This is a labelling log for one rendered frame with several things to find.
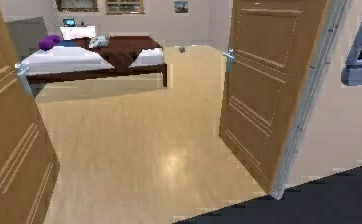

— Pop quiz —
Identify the blue grey framed window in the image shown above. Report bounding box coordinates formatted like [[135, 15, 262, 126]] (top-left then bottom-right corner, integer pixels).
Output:
[[341, 0, 362, 87]]

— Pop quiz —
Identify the wood framed window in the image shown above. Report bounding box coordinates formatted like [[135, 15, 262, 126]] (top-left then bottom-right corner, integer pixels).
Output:
[[55, 0, 99, 13], [104, 0, 145, 15]]

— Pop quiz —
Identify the purple pillow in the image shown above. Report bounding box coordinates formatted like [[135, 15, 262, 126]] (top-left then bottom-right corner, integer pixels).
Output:
[[37, 34, 62, 51]]

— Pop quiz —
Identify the grey crumpled cloth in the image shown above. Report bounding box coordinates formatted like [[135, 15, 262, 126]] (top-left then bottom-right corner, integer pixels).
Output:
[[88, 35, 110, 49]]

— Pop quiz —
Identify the silver door handle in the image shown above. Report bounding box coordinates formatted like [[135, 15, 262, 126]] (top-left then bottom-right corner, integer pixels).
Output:
[[14, 61, 34, 96], [222, 48, 237, 73]]

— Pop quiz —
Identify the small framed picture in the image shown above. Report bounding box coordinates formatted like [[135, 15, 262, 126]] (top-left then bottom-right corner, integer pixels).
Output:
[[173, 0, 190, 15]]

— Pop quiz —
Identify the dark wood bed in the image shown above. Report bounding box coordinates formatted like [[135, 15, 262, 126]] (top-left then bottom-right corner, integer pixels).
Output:
[[19, 35, 169, 89]]

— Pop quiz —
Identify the brown wooden room door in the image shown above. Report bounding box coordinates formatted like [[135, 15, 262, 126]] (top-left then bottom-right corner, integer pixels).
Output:
[[0, 0, 61, 224], [218, 0, 331, 195]]

